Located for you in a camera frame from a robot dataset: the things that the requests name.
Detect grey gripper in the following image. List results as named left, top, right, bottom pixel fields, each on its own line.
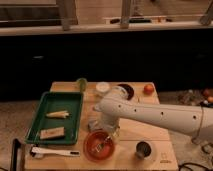
left=88, top=113, right=120, bottom=136

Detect metal fork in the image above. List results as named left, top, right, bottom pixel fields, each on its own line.
left=96, top=136, right=111, bottom=153

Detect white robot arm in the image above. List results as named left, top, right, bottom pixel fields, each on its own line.
left=93, top=84, right=213, bottom=143

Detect red bowl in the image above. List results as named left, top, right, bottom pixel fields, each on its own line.
left=83, top=130, right=115, bottom=162

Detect dark round bowl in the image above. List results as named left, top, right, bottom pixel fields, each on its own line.
left=118, top=83, right=134, bottom=100

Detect white small cup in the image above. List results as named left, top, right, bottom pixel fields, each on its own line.
left=95, top=82, right=110, bottom=96

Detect dark metal cup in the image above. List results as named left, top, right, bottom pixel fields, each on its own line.
left=136, top=141, right=151, bottom=159

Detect green cup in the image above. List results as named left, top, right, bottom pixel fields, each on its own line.
left=77, top=78, right=87, bottom=93

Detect orange fruit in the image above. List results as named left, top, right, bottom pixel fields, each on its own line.
left=143, top=84, right=154, bottom=95

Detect green plastic tray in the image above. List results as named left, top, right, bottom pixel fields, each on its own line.
left=25, top=92, right=83, bottom=145

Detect tan bread slice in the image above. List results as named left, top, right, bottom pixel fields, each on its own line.
left=40, top=127, right=65, bottom=140

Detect pile of toys at right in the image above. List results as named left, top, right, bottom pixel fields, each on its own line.
left=178, top=89, right=213, bottom=108

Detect black cable on floor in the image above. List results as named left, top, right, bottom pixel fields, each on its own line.
left=178, top=161, right=213, bottom=171

